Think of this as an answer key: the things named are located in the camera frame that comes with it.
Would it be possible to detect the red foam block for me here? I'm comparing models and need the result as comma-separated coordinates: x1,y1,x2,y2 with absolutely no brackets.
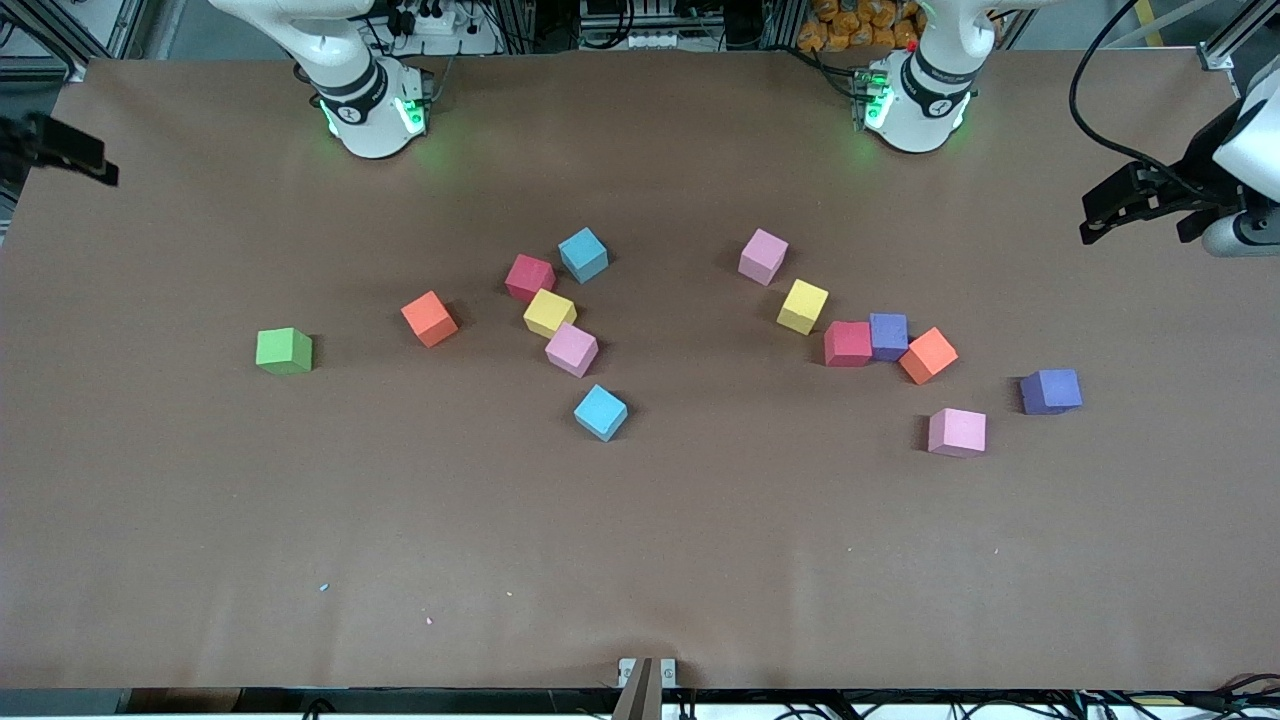
823,320,874,368
504,253,557,304

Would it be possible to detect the yellow foam block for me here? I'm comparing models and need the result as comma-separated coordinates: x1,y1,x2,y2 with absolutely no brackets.
522,288,578,339
776,279,830,336

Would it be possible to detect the pink foam block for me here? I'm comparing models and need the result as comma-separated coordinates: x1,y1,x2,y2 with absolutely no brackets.
925,407,988,460
544,321,600,379
738,228,790,288

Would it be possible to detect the blue foam block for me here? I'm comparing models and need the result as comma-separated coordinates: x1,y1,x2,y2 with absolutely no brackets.
557,227,610,285
573,384,630,443

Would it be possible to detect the green-lit arm base board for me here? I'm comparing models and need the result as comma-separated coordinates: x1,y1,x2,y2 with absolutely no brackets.
398,68,435,137
850,58,894,133

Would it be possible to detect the purple foam block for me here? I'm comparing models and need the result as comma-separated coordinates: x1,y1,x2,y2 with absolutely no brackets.
868,312,910,362
1019,368,1084,417

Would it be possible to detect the orange foam block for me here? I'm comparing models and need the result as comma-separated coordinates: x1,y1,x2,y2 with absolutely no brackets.
400,290,460,349
897,326,960,387

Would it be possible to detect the green foam block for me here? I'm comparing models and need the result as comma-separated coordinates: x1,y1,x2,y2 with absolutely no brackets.
255,327,314,377

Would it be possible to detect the pile of orange snack bags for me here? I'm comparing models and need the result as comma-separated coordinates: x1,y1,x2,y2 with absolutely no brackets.
797,0,926,53

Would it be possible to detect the white power strip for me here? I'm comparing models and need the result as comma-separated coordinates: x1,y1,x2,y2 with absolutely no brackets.
385,0,471,39

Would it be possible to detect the black white electronics unit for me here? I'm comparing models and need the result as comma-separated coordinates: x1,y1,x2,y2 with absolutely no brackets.
578,0,683,51

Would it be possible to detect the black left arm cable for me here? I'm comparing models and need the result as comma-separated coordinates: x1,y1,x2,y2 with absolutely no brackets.
1067,0,1201,196

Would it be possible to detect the metal table edge bracket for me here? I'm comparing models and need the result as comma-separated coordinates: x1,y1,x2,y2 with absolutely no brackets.
612,656,679,720

